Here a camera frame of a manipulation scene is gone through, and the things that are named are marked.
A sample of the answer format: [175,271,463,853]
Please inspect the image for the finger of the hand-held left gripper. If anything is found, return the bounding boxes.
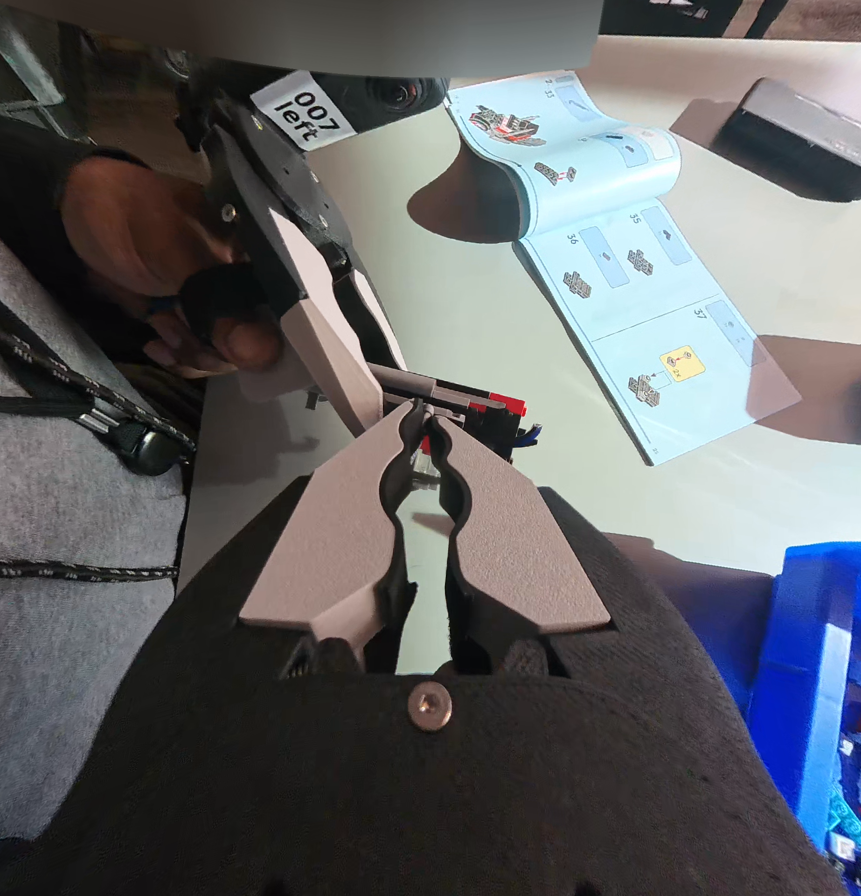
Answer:
[333,266,409,375]
[263,209,388,438]

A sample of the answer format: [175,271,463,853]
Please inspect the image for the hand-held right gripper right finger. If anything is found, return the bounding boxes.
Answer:
[425,415,612,667]

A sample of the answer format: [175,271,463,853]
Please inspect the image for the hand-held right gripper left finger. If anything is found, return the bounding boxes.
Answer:
[238,399,423,664]

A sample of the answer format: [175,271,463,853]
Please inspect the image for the toy brick vehicle model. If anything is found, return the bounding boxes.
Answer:
[305,360,543,491]

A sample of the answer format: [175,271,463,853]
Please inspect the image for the person's left forearm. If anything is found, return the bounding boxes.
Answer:
[0,119,152,295]

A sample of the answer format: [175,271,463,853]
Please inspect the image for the white desk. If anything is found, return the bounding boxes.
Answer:
[179,35,861,673]

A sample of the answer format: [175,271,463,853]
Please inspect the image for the person's left hand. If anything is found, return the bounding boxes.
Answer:
[60,157,286,380]

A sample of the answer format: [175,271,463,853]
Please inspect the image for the grey fabric clothing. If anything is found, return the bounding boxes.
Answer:
[0,220,190,841]

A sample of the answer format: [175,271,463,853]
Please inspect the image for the light blue instruction booklet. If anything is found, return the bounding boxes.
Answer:
[444,70,802,466]

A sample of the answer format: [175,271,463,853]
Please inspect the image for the blue plastic bin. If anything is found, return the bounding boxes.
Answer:
[745,542,861,896]

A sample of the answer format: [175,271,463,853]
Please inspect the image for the pile of loose toy bricks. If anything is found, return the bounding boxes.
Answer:
[822,721,861,883]

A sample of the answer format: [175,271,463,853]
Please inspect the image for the black flat box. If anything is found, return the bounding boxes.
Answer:
[710,77,861,204]

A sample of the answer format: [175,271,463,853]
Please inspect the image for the black speckled cord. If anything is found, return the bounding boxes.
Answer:
[0,559,181,583]
[0,294,197,477]

